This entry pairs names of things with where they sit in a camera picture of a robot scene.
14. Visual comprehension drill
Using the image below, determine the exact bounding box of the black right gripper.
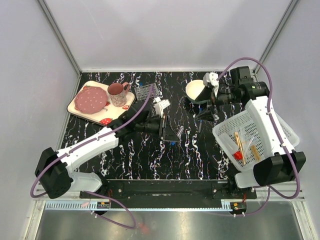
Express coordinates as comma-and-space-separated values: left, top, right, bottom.
194, 85, 241, 123

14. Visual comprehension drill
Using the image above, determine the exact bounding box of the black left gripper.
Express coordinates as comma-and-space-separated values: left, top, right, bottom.
135, 114, 180, 143

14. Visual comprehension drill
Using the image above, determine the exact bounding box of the white wash bottle red cap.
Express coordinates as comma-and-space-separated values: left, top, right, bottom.
219, 132, 243, 160

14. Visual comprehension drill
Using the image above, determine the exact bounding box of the wooden test tube clamp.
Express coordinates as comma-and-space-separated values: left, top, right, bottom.
233, 132, 246, 165

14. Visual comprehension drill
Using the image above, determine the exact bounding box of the blue cap tube horizontal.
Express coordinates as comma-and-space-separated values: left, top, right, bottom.
177, 126, 184, 137

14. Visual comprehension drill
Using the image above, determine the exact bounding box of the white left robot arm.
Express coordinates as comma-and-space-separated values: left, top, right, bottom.
35, 99, 180, 199

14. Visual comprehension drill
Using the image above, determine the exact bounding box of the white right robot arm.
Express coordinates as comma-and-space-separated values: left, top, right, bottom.
190, 67, 306, 199

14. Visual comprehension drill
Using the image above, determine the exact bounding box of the cream green bowl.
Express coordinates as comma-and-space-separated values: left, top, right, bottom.
185, 79, 207, 105

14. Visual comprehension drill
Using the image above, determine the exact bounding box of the white plastic basket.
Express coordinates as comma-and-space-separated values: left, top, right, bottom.
212, 107, 285, 173

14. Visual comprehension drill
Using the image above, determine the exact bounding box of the clear test tube rack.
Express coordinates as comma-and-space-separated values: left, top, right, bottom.
134, 83, 159, 101

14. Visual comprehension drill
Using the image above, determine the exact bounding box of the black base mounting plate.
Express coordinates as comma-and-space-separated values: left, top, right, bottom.
79, 178, 257, 208

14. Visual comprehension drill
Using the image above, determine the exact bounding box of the pink floral mug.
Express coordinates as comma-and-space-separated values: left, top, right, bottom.
107, 82, 131, 107

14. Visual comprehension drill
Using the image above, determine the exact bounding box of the strawberry print tray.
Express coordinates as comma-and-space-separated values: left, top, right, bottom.
67, 80, 136, 126

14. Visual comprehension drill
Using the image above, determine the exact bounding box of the pink dotted plate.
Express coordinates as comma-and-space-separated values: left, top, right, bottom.
74, 86, 108, 115

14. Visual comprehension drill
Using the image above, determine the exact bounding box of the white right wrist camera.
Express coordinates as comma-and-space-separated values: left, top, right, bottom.
203, 72, 220, 96

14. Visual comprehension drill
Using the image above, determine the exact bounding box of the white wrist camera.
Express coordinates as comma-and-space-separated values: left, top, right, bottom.
203, 72, 220, 96
153, 97, 171, 117

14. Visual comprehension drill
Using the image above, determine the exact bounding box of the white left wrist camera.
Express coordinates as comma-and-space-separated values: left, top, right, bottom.
153, 97, 171, 117

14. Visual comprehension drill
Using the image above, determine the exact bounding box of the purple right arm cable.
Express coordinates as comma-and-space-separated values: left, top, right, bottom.
217, 57, 301, 217

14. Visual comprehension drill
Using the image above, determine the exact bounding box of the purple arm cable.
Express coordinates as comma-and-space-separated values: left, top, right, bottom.
30, 83, 155, 229
217, 57, 301, 217

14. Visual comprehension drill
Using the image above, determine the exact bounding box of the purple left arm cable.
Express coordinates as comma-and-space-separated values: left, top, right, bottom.
30, 83, 155, 229

